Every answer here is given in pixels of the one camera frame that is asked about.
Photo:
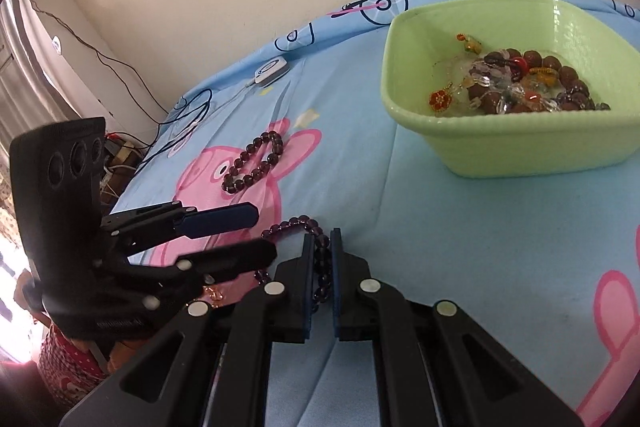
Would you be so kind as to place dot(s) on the green plastic basin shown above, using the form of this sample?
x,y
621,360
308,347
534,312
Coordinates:
x,y
500,147

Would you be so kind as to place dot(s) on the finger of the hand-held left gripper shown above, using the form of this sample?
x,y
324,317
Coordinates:
x,y
220,218
235,258

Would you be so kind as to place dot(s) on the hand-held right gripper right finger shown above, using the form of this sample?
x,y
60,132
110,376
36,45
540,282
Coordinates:
x,y
337,289

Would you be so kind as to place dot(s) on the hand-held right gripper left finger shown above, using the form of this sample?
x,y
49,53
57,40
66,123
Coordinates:
x,y
305,289

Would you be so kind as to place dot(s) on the person's left hand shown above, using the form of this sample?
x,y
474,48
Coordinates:
x,y
126,353

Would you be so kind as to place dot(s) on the grey striped curtain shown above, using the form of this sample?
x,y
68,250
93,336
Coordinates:
x,y
22,82

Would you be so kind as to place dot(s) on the white blanket controller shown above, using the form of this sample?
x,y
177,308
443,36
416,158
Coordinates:
x,y
271,72

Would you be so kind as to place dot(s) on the blue cartoon printed bed sheet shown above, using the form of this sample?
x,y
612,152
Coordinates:
x,y
450,257

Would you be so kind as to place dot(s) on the pink dotted clothing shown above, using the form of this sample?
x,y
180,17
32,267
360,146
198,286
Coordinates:
x,y
65,367

